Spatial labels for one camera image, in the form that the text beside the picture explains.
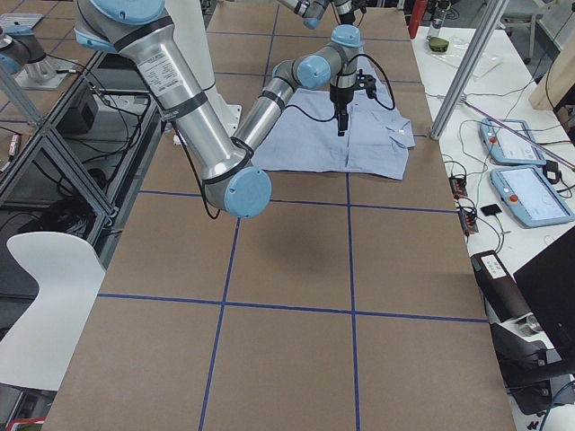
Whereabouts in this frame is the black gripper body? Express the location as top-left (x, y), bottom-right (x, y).
top-left (330, 71), bottom-right (358, 113)

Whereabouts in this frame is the light blue striped shirt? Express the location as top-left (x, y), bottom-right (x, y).
top-left (250, 87), bottom-right (416, 181)

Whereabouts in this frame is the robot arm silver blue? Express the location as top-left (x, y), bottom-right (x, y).
top-left (278, 0), bottom-right (367, 30)
top-left (75, 1), bottom-right (362, 218)

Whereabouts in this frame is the third robot arm grey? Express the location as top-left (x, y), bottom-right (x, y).
top-left (1, 25), bottom-right (68, 89)

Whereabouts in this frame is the green cloth pouch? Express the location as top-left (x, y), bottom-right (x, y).
top-left (428, 37), bottom-right (449, 53)

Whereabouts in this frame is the clear water bottle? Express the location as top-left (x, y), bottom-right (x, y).
top-left (427, 0), bottom-right (451, 40)

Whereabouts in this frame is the upper blue teach pendant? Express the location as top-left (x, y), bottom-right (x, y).
top-left (479, 119), bottom-right (546, 166)

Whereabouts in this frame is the blue teach pendant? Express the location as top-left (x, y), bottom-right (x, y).
top-left (490, 165), bottom-right (574, 228)
top-left (479, 119), bottom-right (546, 166)

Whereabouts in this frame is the lower blue teach pendant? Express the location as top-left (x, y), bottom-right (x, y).
top-left (490, 165), bottom-right (574, 228)

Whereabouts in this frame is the black box with label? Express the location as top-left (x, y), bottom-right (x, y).
top-left (470, 251), bottom-right (532, 322)

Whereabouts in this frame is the black monitor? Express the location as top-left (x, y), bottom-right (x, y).
top-left (512, 233), bottom-right (575, 356)

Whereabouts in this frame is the white chair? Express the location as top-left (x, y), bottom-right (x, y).
top-left (1, 232), bottom-right (105, 391)

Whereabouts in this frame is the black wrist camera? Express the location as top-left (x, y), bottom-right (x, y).
top-left (356, 69), bottom-right (377, 100)

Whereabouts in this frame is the grey aluminium frame post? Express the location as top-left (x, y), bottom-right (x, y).
top-left (429, 0), bottom-right (509, 140)

